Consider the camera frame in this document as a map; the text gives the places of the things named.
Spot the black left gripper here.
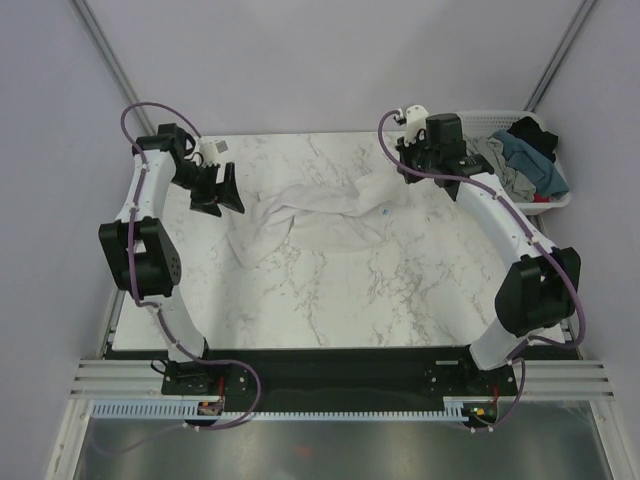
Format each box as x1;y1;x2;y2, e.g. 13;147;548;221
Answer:
170;163;244;219

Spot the teal blue t-shirt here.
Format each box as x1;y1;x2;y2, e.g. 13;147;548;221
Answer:
491;131;570;199

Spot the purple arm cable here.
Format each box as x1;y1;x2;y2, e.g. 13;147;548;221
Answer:
92;101;265;456
377;110;587;434

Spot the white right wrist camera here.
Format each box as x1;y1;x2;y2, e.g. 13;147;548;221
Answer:
392;104;429;146

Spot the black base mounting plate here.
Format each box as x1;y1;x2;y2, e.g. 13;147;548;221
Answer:
161;347;517;411

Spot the white slotted cable duct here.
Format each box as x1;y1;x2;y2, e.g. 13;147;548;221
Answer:
90;399;497;422

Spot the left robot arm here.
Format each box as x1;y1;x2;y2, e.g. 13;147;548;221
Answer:
98;123;245;393

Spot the red garment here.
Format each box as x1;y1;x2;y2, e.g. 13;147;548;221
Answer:
533;193;553;204

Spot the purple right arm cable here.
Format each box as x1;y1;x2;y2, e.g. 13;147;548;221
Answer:
377;110;587;434

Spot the aluminium rail frame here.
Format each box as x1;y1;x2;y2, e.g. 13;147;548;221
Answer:
71;360;614;401

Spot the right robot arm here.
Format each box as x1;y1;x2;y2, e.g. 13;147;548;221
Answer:
385;105;584;394

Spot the grey t-shirt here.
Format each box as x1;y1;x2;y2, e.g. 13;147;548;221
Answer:
464;136;536;203

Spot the black t-shirt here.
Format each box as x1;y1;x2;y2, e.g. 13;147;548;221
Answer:
507;116;559;163

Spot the white t-shirt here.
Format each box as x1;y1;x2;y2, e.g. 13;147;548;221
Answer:
227;172;409;268

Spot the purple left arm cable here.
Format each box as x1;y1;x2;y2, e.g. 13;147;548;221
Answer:
92;101;265;456

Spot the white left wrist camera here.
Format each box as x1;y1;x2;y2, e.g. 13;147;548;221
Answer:
198;140;228;167

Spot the white plastic laundry basket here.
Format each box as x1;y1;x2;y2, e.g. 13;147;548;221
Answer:
457;110;570;215

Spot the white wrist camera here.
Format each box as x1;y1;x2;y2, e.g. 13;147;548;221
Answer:
198;140;228;167
392;104;429;146

